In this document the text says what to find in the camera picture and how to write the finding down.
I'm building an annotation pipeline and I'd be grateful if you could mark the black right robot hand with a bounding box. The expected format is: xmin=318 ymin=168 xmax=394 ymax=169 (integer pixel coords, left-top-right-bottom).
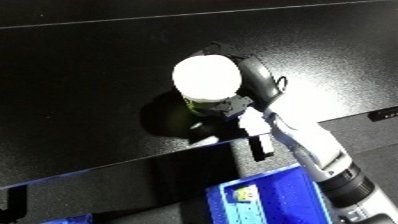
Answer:
xmin=188 ymin=41 xmax=290 ymax=121

